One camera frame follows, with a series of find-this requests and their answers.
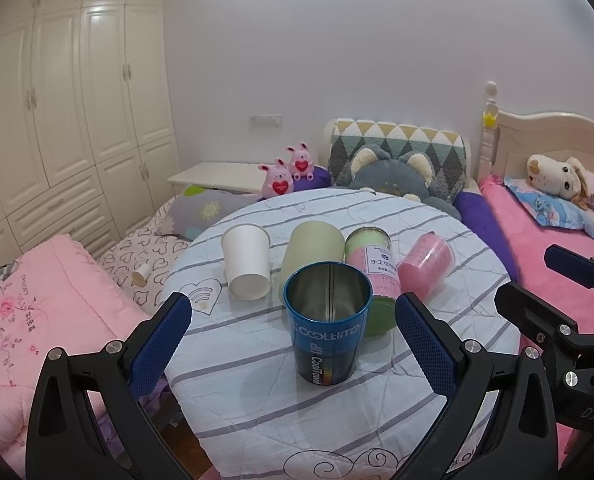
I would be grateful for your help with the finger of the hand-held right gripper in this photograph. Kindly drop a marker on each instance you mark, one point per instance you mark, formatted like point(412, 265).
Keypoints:
point(537, 310)
point(569, 265)

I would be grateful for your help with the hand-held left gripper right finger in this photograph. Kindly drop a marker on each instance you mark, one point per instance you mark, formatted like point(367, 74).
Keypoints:
point(429, 345)

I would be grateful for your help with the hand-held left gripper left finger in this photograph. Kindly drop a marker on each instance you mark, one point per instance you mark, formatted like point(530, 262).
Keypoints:
point(158, 345)

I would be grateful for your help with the blue metal cup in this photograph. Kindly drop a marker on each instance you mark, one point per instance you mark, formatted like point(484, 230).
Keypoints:
point(327, 340)

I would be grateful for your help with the pink plastic cup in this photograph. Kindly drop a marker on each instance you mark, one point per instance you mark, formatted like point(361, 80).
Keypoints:
point(424, 265)

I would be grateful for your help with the white paper cup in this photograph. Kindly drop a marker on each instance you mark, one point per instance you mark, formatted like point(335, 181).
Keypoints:
point(247, 260)

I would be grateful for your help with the pale green cup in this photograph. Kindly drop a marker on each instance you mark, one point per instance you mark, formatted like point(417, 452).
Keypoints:
point(309, 247)

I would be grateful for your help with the pink bedsheet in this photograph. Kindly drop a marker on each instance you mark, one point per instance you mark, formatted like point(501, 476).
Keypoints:
point(522, 245)

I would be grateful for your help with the blue cartoon pillow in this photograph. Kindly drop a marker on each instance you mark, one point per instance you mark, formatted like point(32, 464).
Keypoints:
point(552, 207)

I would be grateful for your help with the small paper tube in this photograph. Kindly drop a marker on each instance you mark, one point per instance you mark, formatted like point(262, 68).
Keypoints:
point(141, 273)

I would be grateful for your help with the pink and green can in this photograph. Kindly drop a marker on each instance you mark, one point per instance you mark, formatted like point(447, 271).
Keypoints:
point(374, 270)

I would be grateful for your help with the round table with striped cloth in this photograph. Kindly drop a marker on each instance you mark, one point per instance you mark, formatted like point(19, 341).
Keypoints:
point(247, 375)

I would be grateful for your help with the cream plush dog toy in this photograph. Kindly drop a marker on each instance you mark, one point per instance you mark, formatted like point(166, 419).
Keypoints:
point(552, 172)

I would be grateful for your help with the heart print bedsheet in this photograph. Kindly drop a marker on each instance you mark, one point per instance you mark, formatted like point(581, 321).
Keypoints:
point(127, 252)

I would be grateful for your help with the pink floral quilt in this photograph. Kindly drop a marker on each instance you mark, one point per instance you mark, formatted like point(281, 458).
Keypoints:
point(42, 320)

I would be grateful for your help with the cream bed headboard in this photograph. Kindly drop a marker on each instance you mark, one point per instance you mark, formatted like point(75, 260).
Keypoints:
point(542, 135)

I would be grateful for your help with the grey sun print pillow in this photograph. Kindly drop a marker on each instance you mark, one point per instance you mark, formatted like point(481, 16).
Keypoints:
point(207, 210)

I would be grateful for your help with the yellow star ornament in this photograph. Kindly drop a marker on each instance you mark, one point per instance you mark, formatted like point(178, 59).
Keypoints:
point(489, 119)

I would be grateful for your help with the grey plush animal cushion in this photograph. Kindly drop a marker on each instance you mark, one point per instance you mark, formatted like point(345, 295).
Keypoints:
point(402, 175)

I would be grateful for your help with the white nightstand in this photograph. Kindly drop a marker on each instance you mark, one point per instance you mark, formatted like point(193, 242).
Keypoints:
point(212, 175)

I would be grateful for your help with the pink bunny toy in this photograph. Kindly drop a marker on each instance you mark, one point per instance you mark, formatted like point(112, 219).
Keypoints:
point(301, 161)
point(277, 182)

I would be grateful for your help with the diamond pattern headboard cushion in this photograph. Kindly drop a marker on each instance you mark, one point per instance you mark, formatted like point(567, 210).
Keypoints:
point(402, 137)

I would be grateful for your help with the cream wardrobe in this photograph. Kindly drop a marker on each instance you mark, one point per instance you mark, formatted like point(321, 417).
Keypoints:
point(77, 110)

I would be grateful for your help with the white wall socket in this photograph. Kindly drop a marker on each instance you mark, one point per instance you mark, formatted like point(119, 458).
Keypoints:
point(266, 120)

